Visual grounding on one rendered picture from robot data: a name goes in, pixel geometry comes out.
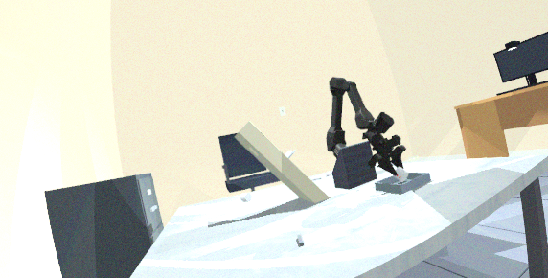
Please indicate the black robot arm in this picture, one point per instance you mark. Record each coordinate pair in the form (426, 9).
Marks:
(363, 118)

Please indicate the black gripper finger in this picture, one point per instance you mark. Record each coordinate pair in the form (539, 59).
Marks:
(387, 166)
(397, 160)

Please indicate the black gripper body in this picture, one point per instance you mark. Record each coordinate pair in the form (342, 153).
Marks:
(380, 155)

